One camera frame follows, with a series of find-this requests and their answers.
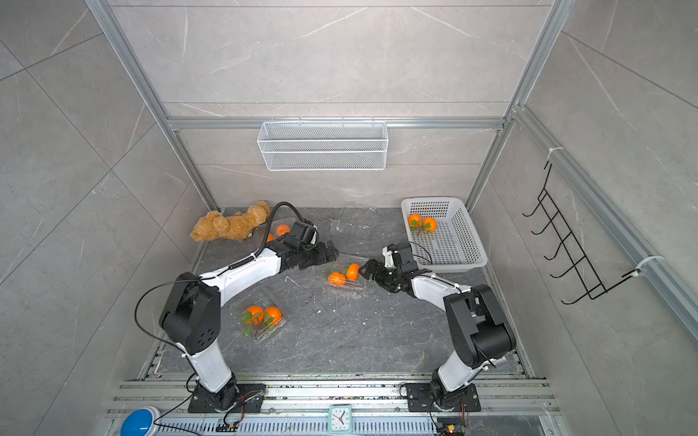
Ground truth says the orange in far container right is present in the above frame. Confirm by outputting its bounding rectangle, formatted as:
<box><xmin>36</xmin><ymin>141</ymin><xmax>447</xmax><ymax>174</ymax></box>
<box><xmin>276</xmin><ymin>225</ymin><xmax>291</xmax><ymax>237</ymax></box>

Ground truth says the blue round button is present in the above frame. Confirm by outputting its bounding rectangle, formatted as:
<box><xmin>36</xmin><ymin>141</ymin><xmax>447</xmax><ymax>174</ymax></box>
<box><xmin>119</xmin><ymin>406</ymin><xmax>161</xmax><ymax>436</ymax></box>

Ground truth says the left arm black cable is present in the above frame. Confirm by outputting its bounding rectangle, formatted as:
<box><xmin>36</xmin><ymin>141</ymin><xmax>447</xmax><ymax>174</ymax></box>
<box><xmin>255</xmin><ymin>201</ymin><xmax>317</xmax><ymax>257</ymax></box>

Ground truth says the brown teddy bear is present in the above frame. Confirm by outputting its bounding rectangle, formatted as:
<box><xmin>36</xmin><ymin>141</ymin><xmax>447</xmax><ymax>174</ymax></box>
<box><xmin>190</xmin><ymin>201</ymin><xmax>271</xmax><ymax>242</ymax></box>

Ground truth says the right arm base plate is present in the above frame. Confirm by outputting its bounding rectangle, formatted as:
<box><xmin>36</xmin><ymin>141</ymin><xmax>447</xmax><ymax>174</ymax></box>
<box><xmin>399</xmin><ymin>383</ymin><xmax>482</xmax><ymax>412</ymax></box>

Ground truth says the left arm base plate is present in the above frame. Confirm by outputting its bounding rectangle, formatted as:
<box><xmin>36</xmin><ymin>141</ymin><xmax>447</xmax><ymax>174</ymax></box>
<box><xmin>187</xmin><ymin>383</ymin><xmax>266</xmax><ymax>413</ymax></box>

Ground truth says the orange in middle container lower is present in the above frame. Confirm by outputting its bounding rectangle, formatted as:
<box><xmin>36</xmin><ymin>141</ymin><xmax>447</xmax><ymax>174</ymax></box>
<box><xmin>328</xmin><ymin>272</ymin><xmax>347</xmax><ymax>287</ymax></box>

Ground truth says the white plastic basket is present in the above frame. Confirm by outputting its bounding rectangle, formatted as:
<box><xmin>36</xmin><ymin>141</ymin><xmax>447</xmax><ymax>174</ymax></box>
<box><xmin>401</xmin><ymin>197</ymin><xmax>488</xmax><ymax>274</ymax></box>

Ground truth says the small white clock front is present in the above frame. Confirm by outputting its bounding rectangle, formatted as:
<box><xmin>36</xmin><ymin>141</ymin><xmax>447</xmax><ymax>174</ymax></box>
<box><xmin>327</xmin><ymin>404</ymin><xmax>354</xmax><ymax>435</ymax></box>

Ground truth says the leafy twin oranges container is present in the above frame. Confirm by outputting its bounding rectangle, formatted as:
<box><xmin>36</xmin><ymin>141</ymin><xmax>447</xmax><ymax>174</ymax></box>
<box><xmin>241</xmin><ymin>305</ymin><xmax>285</xmax><ymax>340</ymax></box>
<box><xmin>407</xmin><ymin>214</ymin><xmax>438</xmax><ymax>233</ymax></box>

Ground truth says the white wire wall basket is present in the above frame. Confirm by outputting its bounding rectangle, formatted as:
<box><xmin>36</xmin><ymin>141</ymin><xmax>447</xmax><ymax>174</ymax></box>
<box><xmin>257</xmin><ymin>121</ymin><xmax>389</xmax><ymax>172</ymax></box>

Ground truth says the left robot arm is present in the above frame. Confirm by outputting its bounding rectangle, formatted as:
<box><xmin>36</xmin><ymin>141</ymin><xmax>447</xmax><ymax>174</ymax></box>
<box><xmin>159</xmin><ymin>220</ymin><xmax>339</xmax><ymax>394</ymax></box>

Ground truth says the black wall hook rack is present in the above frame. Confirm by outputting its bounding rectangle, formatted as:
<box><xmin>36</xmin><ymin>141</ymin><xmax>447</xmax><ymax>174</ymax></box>
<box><xmin>522</xmin><ymin>162</ymin><xmax>641</xmax><ymax>306</ymax></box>

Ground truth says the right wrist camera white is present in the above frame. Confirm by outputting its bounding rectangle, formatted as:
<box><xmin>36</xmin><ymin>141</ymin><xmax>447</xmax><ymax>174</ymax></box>
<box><xmin>382</xmin><ymin>247</ymin><xmax>394</xmax><ymax>269</ymax></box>

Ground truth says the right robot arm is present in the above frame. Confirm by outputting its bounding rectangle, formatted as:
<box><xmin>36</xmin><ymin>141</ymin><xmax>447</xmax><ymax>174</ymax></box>
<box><xmin>358</xmin><ymin>243</ymin><xmax>517</xmax><ymax>398</ymax></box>

